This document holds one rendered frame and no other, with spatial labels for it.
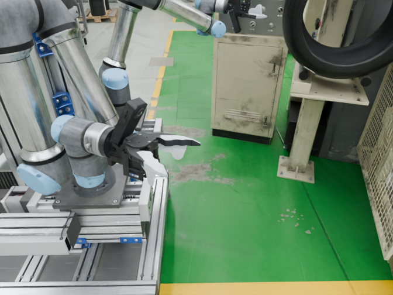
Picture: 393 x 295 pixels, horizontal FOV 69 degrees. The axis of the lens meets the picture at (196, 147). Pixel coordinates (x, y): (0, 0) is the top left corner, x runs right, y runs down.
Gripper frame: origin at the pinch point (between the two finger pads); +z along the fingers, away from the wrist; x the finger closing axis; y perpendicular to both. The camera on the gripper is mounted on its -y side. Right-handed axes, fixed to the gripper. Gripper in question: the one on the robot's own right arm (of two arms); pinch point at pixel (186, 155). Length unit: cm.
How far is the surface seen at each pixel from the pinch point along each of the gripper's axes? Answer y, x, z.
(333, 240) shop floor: 93, -103, 50
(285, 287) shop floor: 99, -63, 30
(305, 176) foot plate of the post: 85, -154, 27
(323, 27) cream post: -18, -140, 15
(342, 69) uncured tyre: -3, -104, 29
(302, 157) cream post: 70, -153, 22
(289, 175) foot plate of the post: 85, -150, 16
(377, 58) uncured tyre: -10, -104, 41
